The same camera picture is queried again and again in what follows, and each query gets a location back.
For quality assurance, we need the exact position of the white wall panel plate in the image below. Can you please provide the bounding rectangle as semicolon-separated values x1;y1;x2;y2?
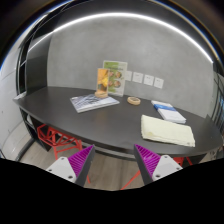
154;78;164;89

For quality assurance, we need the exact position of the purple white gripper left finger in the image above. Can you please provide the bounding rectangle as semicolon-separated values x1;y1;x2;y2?
47;145;95;187

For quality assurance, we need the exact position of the white wall outlet plate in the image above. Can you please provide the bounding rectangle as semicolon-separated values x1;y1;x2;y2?
144;75;154;86

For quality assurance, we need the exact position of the round wooden coaster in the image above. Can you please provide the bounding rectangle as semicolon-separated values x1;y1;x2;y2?
127;97;141;105

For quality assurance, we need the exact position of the blue white booklet stack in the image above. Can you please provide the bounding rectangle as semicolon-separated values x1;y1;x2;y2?
151;100;186;124

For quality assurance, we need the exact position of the black shelf unit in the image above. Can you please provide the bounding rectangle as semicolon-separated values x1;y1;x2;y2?
13;33;54;153

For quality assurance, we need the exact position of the cream folded towel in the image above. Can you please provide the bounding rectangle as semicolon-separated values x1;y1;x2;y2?
141;115;195;147

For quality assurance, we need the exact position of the white wall switch plate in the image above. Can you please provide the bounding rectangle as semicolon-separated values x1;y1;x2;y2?
125;71;132;81

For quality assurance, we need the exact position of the white wall socket plate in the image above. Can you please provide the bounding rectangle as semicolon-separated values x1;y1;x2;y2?
132;72;143;83

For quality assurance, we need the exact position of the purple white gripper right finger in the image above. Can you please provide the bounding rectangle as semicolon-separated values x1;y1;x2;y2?
134;144;182;185

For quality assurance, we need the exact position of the green white display card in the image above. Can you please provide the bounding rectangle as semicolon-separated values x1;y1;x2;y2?
103;60;127;96

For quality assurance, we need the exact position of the orange acrylic sign stand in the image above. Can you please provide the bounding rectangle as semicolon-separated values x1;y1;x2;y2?
95;68;109;98

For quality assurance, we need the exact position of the grey magazine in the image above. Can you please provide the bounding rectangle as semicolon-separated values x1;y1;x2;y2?
70;94;119;113

